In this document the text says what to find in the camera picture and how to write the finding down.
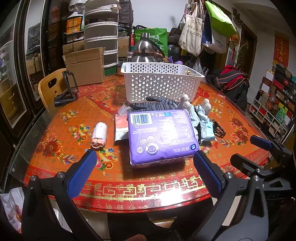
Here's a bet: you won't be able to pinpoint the purple sanitary pad package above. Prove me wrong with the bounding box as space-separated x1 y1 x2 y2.
127 109 200 168

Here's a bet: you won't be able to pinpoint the green shopping bag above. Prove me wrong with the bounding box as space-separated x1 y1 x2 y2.
134 25 168 56

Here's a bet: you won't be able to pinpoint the bright green hanging bag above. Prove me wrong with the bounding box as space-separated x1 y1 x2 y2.
205 1 238 38

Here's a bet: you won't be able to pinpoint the red floral tablecloth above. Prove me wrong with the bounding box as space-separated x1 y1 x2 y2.
23 74 271 213

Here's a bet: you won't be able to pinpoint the white blue hanging bag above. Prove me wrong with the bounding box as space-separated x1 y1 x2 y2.
201 12 227 54

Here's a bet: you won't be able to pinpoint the grey white drawer tower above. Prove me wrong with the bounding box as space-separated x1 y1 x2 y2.
84 0 120 68

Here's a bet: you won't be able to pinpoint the dark grey striped gloves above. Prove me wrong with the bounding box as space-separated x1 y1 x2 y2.
129 96 179 112

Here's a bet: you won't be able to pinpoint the brown cardboard box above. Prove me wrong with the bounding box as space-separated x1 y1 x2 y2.
63 47 105 86

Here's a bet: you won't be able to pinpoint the pink white packet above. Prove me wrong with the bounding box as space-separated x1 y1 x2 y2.
114 114 128 142

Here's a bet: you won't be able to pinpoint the white cubby shelf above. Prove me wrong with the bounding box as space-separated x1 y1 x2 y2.
248 64 295 143

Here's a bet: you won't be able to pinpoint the black bag atop drawers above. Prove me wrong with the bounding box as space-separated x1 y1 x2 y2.
119 0 133 24

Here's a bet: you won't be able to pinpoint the dark glass door cabinet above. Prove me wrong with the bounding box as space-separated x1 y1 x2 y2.
1 1 69 140

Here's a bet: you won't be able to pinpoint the yellow wooden chair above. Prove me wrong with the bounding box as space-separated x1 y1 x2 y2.
38 68 67 109

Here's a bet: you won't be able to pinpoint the white perforated plastic basket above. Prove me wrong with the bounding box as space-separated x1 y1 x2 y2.
121 62 205 103

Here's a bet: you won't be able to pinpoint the black phone stand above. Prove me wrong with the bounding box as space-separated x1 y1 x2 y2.
54 70 79 107

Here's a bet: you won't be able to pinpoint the stainless steel kettle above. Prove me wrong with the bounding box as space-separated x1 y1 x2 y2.
130 32 165 63

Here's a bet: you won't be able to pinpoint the rolled pink white towel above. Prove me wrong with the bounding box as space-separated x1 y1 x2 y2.
90 122 107 149

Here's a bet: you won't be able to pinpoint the light blue mask packet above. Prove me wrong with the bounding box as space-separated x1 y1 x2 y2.
199 116 216 143

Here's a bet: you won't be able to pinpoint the light blue fuzzy socks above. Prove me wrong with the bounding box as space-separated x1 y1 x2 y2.
176 93 212 142

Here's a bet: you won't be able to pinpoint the red wall banner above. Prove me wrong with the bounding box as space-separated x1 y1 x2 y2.
273 35 290 67

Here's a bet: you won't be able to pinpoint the black coiled cable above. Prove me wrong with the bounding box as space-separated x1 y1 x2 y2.
211 119 227 139

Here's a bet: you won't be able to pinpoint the red black striped jacket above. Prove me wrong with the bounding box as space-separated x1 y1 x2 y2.
206 65 250 111

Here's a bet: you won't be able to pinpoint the beige canvas tote bag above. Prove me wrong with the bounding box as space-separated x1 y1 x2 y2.
179 1 205 57

